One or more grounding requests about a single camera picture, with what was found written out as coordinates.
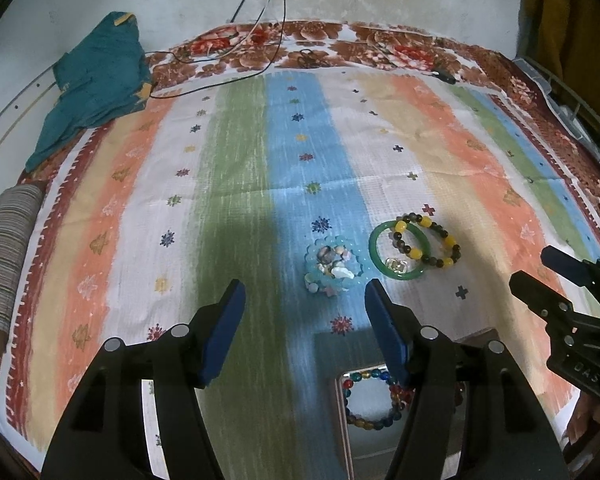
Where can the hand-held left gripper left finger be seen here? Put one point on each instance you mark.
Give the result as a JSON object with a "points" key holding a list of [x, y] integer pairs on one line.
{"points": [[224, 332]]}

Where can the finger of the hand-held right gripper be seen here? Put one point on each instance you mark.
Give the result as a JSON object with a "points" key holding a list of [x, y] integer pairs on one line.
{"points": [[532, 292], [561, 261]]}

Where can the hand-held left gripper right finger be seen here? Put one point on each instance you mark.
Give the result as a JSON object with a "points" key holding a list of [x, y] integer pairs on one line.
{"points": [[386, 332]]}

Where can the green jade bangle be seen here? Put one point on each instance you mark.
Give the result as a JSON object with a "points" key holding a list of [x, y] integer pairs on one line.
{"points": [[375, 249]]}

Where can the metal tin box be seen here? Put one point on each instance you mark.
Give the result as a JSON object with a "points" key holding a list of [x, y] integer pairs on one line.
{"points": [[341, 435]]}

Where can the person's right hand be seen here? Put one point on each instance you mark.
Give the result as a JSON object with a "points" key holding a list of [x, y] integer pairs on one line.
{"points": [[595, 425]]}

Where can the clear plastic crate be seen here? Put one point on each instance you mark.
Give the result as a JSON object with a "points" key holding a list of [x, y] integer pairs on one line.
{"points": [[560, 95]]}

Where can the pastel striped cloth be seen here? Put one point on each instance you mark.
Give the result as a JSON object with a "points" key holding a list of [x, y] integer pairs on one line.
{"points": [[300, 160]]}

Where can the grey striped bolster pillow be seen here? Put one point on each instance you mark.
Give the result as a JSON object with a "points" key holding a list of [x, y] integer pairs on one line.
{"points": [[5, 250]]}

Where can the yellow cloth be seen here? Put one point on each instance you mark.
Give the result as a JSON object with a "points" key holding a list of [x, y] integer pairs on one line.
{"points": [[565, 15]]}

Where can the teal cloth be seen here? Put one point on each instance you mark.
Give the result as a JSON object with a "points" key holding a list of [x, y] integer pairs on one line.
{"points": [[95, 80]]}

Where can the small dark object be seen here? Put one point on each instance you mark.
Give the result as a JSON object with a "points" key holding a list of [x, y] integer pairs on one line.
{"points": [[307, 58]]}

